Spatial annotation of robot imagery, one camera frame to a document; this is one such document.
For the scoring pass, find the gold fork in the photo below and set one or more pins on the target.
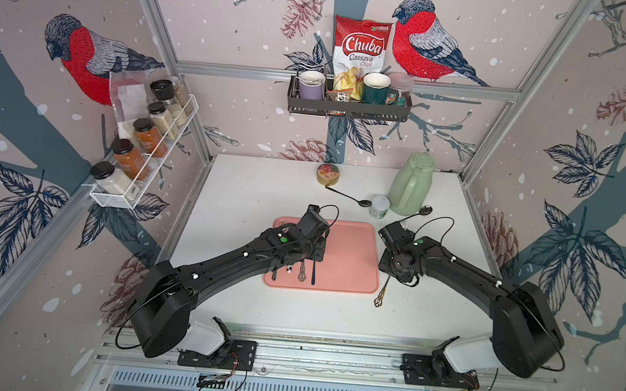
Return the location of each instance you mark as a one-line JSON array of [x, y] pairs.
[[379, 299]]

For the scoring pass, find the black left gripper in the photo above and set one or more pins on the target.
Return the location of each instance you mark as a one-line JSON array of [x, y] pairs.
[[321, 253]]

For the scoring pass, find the beige spice jar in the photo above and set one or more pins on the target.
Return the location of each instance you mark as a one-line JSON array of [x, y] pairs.
[[163, 120]]

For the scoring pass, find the purple mug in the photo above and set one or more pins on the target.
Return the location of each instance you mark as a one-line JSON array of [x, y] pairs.
[[311, 85]]

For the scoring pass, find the orange spice jar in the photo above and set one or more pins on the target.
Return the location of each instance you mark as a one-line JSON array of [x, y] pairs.
[[130, 159], [149, 137]]

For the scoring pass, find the pink plastic tray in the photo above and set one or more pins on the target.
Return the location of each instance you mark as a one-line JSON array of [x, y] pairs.
[[350, 264]]

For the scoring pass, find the black spoon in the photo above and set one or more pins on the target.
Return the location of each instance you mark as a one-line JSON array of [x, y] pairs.
[[361, 203]]

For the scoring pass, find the black wall shelf basket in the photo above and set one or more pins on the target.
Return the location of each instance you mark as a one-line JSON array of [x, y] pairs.
[[352, 109]]

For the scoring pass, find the dark green mug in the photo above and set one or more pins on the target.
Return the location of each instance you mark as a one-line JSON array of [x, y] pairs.
[[377, 90]]

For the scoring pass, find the green thermos jug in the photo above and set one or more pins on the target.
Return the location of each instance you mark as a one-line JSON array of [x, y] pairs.
[[412, 184]]

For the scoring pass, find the clear plastic bag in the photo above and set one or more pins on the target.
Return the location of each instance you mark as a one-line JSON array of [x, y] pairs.
[[130, 96]]

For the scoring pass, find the red Chuba chips bag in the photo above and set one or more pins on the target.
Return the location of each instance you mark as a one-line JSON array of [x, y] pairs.
[[360, 49]]

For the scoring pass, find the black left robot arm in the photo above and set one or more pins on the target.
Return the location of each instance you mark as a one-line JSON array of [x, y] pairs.
[[161, 310]]

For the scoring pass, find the white powder spice jar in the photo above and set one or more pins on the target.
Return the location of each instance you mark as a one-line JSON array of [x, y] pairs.
[[114, 181]]

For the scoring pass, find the gold spoon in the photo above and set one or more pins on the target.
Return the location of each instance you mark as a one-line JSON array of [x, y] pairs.
[[313, 273]]

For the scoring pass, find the white wire spice rack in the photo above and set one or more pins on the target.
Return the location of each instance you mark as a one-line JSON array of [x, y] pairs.
[[103, 199]]

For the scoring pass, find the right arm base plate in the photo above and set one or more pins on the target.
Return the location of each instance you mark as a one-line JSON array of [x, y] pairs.
[[434, 370]]

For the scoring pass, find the ornate silver fork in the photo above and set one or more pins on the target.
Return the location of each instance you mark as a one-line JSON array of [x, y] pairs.
[[302, 273]]

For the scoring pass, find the pink lidded clear container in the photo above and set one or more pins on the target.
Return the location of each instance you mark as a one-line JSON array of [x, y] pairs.
[[401, 85]]

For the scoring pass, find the brown spice jar back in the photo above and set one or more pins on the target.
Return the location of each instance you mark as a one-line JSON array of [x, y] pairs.
[[182, 94]]

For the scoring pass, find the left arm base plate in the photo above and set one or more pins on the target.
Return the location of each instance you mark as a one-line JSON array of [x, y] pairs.
[[209, 344]]

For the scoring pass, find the black pepper grinder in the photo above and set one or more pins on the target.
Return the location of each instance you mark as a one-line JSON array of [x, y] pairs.
[[164, 91]]

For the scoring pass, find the round gold tin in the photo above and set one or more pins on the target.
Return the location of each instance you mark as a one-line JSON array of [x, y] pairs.
[[327, 175]]

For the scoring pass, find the orange spice jar front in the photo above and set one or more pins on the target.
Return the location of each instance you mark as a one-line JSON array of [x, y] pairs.
[[130, 159]]

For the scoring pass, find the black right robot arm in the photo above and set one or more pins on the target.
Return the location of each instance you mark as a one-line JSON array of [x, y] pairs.
[[524, 335]]

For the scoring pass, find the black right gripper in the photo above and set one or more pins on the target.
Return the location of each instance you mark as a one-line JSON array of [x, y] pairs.
[[382, 266]]

